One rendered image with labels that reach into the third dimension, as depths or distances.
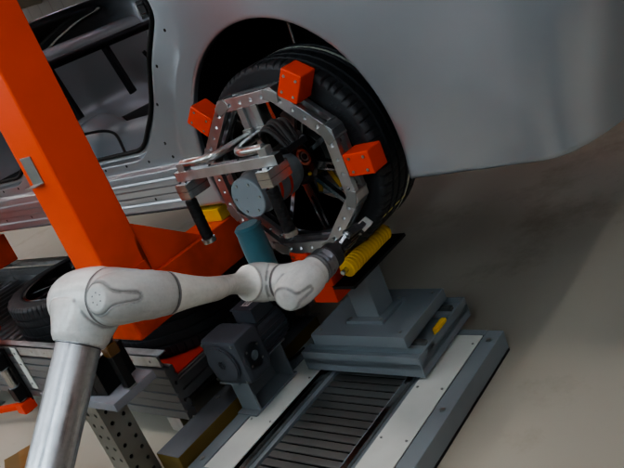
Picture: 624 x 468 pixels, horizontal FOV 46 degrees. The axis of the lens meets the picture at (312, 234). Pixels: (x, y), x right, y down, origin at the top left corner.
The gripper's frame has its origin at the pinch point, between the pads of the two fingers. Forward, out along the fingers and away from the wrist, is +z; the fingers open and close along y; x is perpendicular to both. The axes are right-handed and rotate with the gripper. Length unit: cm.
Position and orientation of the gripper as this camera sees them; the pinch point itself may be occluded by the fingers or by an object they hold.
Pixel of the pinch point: (362, 226)
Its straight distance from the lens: 223.4
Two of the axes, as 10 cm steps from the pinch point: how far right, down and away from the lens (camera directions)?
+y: 2.8, -6.6, -6.9
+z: 5.5, -4.8, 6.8
